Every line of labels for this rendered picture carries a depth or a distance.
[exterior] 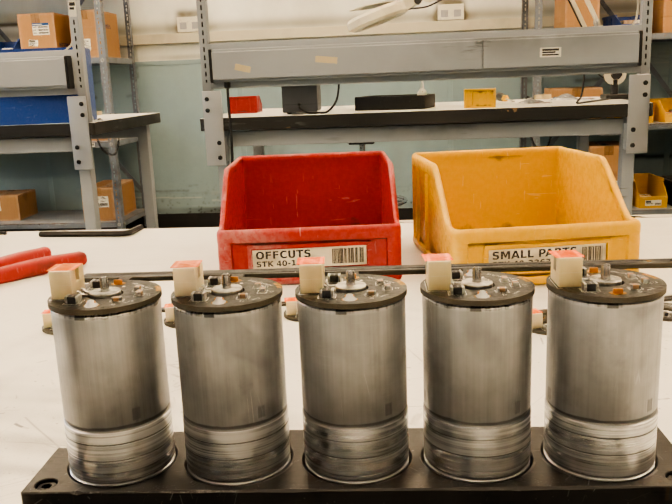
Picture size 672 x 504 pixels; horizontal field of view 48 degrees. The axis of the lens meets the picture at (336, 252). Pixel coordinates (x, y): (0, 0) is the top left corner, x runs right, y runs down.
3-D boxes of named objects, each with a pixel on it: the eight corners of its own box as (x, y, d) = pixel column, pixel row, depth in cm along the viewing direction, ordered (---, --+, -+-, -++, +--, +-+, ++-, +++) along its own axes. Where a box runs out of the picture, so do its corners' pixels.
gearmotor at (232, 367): (286, 520, 17) (273, 300, 16) (178, 521, 17) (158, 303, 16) (297, 466, 19) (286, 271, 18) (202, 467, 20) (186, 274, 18)
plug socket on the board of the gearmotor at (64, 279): (84, 299, 17) (81, 270, 17) (46, 300, 17) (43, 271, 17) (97, 290, 18) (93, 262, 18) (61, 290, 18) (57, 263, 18)
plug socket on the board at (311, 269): (334, 293, 17) (333, 264, 17) (295, 294, 17) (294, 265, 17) (336, 284, 18) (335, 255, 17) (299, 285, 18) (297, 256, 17)
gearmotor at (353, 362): (412, 519, 17) (408, 297, 16) (302, 520, 17) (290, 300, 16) (407, 464, 19) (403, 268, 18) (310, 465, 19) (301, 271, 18)
